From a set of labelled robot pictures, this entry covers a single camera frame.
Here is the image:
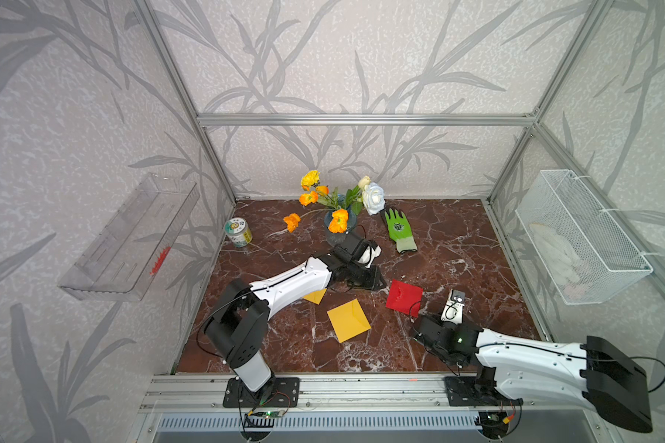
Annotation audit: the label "yellow envelope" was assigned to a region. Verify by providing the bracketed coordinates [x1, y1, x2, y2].
[303, 289, 327, 306]
[327, 299, 371, 343]

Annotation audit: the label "yellow envelope front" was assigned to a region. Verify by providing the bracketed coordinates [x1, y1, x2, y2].
[327, 299, 371, 343]

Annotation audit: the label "red envelope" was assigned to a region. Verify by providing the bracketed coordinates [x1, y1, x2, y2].
[386, 280, 423, 319]

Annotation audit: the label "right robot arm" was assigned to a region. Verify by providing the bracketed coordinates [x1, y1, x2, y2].
[410, 315, 653, 434]

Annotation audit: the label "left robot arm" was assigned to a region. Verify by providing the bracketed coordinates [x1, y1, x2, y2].
[203, 233, 386, 395]

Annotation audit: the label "blue glass vase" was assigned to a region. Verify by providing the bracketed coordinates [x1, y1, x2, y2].
[323, 208, 358, 247]

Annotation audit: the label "green work glove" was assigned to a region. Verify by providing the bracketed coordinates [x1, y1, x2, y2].
[383, 208, 417, 254]

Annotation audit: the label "artificial flower bouquet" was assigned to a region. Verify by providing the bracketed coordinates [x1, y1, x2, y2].
[299, 170, 386, 216]

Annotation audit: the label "small tin can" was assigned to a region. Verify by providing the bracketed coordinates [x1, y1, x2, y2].
[225, 217, 252, 248]

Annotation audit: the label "white cloth in basket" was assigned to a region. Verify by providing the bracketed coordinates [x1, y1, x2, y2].
[529, 223, 582, 286]

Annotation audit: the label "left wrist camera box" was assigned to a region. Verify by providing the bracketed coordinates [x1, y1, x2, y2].
[358, 245, 382, 268]

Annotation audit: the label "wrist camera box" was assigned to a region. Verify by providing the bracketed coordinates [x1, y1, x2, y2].
[358, 245, 382, 268]
[441, 290, 466, 325]

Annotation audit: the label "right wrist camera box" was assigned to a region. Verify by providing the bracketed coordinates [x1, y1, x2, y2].
[441, 290, 466, 325]

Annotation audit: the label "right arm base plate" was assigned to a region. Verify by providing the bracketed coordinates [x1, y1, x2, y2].
[443, 368, 524, 406]

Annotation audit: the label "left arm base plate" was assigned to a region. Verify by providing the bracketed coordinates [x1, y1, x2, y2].
[223, 377, 301, 409]

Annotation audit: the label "white wire basket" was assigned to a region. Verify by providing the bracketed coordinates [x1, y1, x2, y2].
[515, 170, 653, 306]

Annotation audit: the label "aluminium front rail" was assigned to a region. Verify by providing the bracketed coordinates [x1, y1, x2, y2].
[137, 372, 611, 413]

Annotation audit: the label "clear plastic wall shelf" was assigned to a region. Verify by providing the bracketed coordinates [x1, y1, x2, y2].
[58, 173, 201, 302]

